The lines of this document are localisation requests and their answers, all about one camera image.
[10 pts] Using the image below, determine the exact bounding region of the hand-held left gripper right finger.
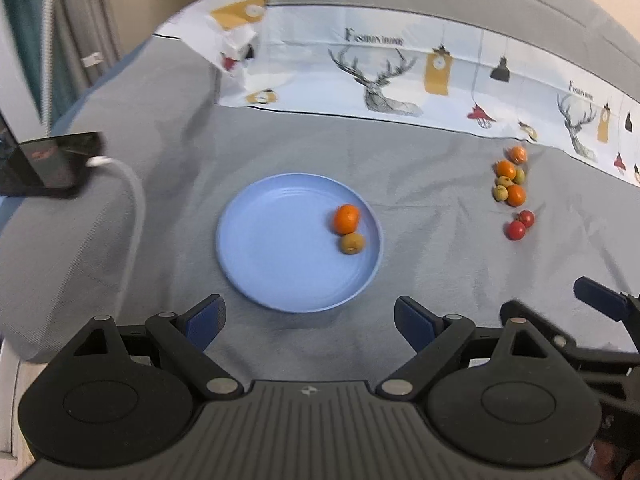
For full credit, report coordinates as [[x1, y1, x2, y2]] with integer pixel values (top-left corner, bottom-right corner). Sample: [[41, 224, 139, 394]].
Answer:
[[376, 296, 576, 403]]

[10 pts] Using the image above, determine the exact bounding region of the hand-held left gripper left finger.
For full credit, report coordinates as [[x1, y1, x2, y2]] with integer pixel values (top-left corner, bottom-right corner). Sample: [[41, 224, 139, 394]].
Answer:
[[47, 294, 245, 403]]

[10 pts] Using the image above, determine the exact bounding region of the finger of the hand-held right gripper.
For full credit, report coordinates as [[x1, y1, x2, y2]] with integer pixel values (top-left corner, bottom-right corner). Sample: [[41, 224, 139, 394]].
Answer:
[[573, 276, 640, 323], [501, 300, 578, 358]]

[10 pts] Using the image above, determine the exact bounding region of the blue plate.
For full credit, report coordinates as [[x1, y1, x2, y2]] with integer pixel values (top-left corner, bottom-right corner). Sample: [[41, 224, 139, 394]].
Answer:
[[216, 173, 385, 312]]

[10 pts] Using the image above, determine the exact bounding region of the grey blanket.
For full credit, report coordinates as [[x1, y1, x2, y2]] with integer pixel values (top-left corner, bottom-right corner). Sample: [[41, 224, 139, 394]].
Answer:
[[0, 0, 640, 396]]

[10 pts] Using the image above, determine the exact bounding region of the black smartphone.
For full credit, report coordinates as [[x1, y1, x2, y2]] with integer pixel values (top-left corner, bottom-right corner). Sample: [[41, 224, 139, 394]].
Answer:
[[0, 131, 106, 198]]

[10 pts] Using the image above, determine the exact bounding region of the deer print white bedsheet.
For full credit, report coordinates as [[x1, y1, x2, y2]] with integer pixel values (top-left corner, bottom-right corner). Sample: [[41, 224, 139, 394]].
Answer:
[[152, 0, 640, 183]]

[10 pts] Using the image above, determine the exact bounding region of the spiral-wrapped stand pole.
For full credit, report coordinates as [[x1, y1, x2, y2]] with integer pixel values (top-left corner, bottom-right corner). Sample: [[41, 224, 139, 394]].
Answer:
[[41, 0, 57, 136]]

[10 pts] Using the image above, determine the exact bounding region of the grey curtain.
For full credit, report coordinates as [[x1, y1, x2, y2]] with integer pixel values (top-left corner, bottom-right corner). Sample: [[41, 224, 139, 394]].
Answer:
[[50, 0, 123, 91]]

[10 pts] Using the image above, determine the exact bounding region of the teal curtain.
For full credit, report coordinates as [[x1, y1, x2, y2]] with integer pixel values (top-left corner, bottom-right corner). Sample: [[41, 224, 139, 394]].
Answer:
[[0, 0, 41, 111]]

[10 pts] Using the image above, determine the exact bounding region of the white charging cable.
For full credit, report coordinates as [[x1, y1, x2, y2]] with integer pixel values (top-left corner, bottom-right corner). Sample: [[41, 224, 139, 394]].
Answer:
[[87, 157, 147, 306]]

